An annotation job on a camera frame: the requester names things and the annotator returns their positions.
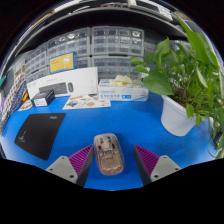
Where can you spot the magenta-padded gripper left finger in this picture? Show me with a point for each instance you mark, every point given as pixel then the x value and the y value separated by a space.
pixel 61 166

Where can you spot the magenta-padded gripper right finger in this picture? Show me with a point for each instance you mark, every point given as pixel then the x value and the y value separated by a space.
pixel 163 166

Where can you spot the transparent pink computer mouse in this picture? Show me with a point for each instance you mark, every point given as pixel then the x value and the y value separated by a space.
pixel 109 155

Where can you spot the black mouse pad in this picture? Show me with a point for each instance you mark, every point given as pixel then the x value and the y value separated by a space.
pixel 38 133

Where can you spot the green plant in white pot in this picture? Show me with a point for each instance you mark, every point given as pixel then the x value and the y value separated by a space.
pixel 175 116

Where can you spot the colourful sticker sheet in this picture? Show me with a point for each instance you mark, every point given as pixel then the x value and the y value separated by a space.
pixel 86 102
pixel 26 105

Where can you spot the small black product box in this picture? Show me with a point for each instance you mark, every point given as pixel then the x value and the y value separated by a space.
pixel 41 96

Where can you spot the polka-dot fabric cover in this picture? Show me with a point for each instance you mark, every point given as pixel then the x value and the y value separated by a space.
pixel 11 100

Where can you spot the white and blue glove box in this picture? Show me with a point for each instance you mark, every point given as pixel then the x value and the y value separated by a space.
pixel 120 91

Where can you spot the white keyboard packaging box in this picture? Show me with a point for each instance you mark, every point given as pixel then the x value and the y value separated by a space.
pixel 66 80

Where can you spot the yellow and blue box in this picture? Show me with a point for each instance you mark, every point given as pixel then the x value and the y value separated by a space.
pixel 63 62

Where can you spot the dark wall shelf unit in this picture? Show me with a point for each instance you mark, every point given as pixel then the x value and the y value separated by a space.
pixel 100 18

